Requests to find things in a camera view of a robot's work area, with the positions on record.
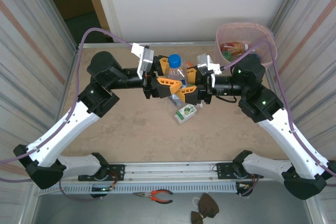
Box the clear bottle blue cap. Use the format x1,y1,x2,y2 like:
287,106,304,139
165,54,187,88

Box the lime label bottle white cap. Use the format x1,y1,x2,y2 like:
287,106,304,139
174,102,204,124

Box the tea bottle red gold label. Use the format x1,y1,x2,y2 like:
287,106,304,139
221,41,249,54

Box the pink mesh bin liner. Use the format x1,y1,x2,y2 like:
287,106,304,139
215,22,278,69

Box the beige plastic bin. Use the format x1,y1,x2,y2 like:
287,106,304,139
215,22,278,69

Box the small circuit board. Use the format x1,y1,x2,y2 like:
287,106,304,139
235,181,255,191
90,186,116,193

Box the large brown cloth pouch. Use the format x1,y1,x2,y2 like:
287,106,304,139
197,192,220,219

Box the aluminium back rail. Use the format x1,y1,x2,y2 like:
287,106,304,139
77,41,222,49

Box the aluminium rail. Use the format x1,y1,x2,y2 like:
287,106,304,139
28,161,314,184
77,41,222,49

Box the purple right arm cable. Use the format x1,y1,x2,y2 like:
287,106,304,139
220,40,336,198

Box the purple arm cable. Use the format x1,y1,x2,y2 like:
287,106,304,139
0,27,134,202
220,40,336,198

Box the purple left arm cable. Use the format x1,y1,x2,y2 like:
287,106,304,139
0,27,134,202

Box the aluminium front rail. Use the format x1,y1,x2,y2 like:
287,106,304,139
28,161,314,184

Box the grey slotted cable duct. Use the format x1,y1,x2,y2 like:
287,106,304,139
38,183,238,195

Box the white string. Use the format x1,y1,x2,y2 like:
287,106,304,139
192,177,214,208

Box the orange handled pliers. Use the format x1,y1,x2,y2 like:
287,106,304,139
132,189,174,204

